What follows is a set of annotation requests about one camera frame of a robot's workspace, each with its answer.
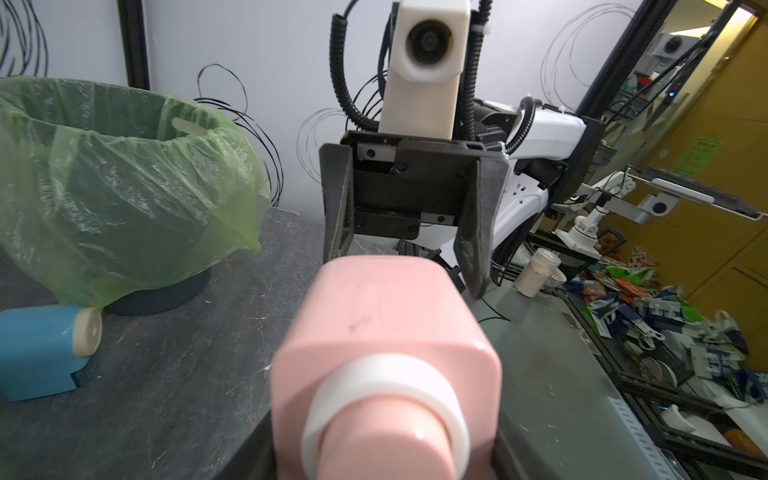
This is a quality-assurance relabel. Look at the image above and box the blue sharpener right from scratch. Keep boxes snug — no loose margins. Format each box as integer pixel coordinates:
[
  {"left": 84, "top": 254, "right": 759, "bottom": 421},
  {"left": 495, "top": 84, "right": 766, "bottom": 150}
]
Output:
[{"left": 1, "top": 305, "right": 103, "bottom": 402}]

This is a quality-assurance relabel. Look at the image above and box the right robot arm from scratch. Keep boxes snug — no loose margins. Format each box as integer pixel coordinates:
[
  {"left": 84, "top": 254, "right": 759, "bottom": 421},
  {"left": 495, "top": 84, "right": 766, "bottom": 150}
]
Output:
[{"left": 319, "top": 98, "right": 603, "bottom": 298}]

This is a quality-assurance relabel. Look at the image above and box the pink pencil sharpener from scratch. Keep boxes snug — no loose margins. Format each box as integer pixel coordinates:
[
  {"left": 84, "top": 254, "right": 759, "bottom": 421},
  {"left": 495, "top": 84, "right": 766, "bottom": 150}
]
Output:
[{"left": 269, "top": 256, "right": 502, "bottom": 479}]

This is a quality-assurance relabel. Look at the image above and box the bin with green bag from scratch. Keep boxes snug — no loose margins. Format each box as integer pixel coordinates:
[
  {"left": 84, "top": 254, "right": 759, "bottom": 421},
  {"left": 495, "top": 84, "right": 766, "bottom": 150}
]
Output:
[{"left": 1, "top": 76, "right": 271, "bottom": 308}]

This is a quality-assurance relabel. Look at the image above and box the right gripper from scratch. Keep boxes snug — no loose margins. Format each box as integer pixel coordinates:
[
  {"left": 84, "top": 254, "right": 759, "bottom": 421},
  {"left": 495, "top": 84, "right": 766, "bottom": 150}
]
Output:
[{"left": 319, "top": 131, "right": 509, "bottom": 299}]

